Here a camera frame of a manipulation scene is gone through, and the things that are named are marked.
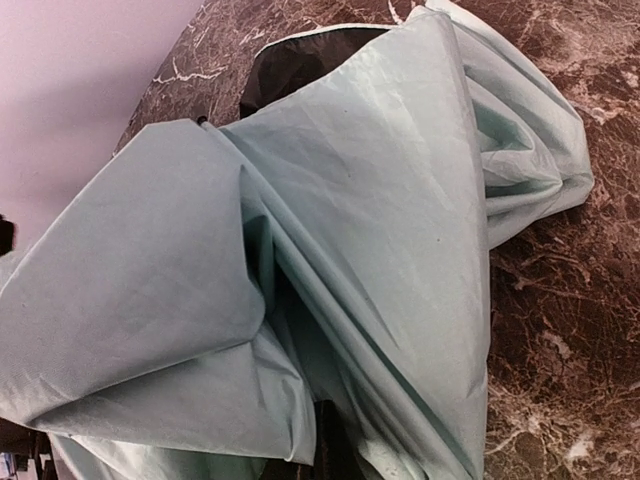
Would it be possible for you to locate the mint green folding umbrella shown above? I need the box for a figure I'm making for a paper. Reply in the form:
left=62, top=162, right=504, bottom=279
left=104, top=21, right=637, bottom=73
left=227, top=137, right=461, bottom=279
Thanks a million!
left=1, top=1, right=594, bottom=479

